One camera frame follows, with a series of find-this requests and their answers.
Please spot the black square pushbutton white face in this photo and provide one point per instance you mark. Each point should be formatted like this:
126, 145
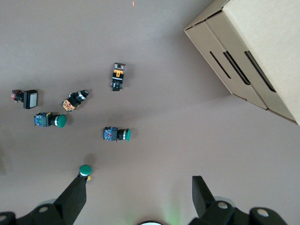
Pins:
29, 99

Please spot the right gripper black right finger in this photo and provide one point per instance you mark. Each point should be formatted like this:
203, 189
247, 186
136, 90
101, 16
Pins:
204, 201

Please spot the black orange selector switch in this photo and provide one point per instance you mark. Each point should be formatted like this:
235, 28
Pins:
118, 76

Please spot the black knob selector orange block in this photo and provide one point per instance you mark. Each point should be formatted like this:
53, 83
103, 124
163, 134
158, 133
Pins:
75, 99

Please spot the brown cardboard stepped box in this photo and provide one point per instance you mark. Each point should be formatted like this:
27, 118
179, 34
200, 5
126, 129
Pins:
257, 35

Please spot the green mushroom pushbutton switch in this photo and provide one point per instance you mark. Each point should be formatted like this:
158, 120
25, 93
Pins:
116, 134
84, 170
50, 120

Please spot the brown paper table cover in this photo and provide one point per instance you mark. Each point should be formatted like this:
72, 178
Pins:
164, 93

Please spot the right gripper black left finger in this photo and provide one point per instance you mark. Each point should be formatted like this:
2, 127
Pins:
70, 201

